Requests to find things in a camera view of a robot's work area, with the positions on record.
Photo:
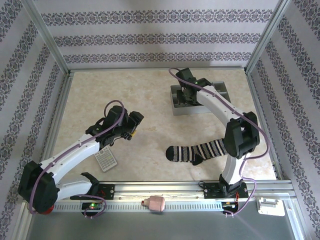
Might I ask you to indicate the black and white striped sock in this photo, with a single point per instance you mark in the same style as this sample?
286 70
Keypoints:
182 152

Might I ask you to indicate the grey compartment organizer box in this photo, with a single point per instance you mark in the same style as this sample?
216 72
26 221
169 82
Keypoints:
200 110

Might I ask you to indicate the grey calculator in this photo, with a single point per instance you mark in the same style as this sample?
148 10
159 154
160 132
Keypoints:
106 161

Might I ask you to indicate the pink plastic bottle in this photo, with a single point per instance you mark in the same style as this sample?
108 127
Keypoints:
156 203

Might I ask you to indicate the small controller board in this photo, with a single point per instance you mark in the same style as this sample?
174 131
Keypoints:
93 206
231 205

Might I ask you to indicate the red soda can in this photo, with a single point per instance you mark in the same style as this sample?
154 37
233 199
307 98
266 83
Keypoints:
47 211

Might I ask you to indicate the aluminium back rail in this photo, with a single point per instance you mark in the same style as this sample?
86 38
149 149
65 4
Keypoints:
125 68

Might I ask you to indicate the aluminium side rail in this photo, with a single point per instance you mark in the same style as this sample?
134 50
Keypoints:
58 125
262 125

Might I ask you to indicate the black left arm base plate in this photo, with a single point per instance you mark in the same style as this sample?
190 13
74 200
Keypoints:
107 191

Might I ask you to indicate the aluminium mounting rail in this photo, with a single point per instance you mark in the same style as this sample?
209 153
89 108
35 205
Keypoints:
160 190

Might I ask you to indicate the aluminium frame post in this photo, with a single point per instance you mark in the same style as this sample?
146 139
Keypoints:
47 37
268 35

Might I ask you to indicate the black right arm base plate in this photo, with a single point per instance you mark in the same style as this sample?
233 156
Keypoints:
211 191

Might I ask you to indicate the white plastic bracket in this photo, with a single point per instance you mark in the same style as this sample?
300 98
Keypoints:
271 208

